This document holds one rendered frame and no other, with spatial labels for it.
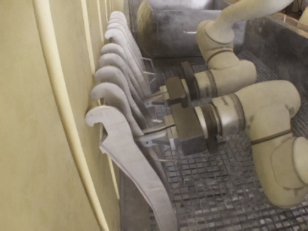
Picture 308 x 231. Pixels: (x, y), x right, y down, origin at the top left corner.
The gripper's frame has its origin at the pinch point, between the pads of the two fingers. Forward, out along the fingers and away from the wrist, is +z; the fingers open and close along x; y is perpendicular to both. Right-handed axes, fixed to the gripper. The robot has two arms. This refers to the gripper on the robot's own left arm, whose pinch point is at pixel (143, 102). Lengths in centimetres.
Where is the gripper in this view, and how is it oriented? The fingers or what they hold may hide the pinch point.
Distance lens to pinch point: 78.4
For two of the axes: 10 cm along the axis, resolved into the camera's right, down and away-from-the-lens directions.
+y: 2.5, 7.7, 5.8
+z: -9.6, 2.7, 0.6
